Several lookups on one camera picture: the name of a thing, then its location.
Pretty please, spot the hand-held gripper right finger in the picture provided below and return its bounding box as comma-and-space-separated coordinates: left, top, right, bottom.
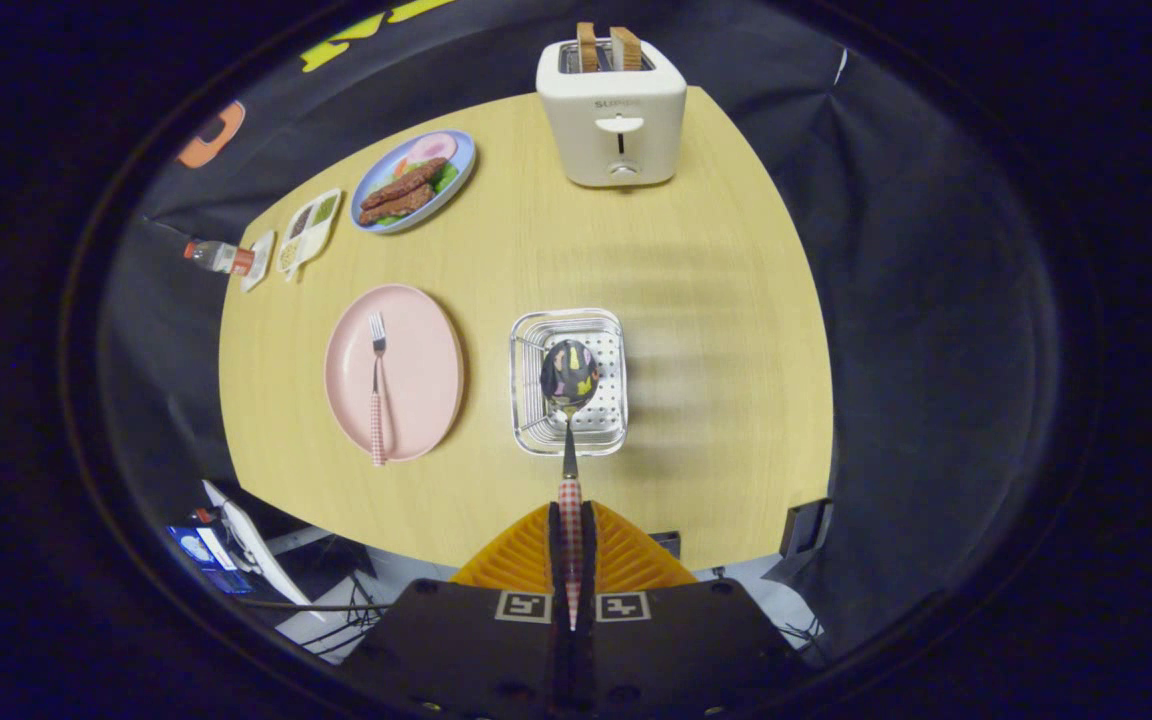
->
576, 500, 807, 720

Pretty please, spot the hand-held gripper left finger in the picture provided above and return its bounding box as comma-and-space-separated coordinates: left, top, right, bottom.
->
341, 500, 577, 720

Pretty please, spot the spoon with checkered handle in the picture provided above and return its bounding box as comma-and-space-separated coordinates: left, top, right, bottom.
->
540, 339, 602, 633

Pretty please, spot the fork with checkered handle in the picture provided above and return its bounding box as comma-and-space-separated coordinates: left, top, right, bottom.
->
367, 311, 389, 468

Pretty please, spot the pink plate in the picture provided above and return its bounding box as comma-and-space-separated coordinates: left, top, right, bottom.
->
324, 284, 465, 464

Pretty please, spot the white flat board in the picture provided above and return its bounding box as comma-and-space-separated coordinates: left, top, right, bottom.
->
201, 480, 312, 606

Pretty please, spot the blue lit screen device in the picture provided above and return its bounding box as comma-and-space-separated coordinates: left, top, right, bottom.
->
166, 525, 255, 596

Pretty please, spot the brown meat strip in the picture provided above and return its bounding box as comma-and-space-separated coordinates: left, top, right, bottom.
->
363, 157, 449, 209
358, 184, 435, 227

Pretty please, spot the white square coaster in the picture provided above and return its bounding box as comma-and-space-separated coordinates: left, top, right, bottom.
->
239, 229, 277, 293

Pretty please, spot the blue food plate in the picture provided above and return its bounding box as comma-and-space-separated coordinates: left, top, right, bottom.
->
350, 129, 477, 235

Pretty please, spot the white toaster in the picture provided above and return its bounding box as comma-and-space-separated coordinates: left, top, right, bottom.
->
536, 40, 688, 188

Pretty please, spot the white divided bean dish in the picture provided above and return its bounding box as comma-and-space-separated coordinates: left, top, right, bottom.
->
276, 188, 343, 283

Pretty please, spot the pink ham slice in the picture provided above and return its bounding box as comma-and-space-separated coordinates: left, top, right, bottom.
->
406, 133, 459, 166

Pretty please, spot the black backdrop cloth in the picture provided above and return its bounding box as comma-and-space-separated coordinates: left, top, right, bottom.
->
96, 0, 1062, 661

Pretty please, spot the clear plastic water bottle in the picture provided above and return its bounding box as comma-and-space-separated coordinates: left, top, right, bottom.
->
183, 239, 257, 276

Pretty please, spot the metal wire basket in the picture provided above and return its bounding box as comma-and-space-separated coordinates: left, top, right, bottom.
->
509, 308, 629, 458

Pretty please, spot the black cable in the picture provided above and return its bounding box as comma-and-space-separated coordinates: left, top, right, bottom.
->
236, 575, 387, 656

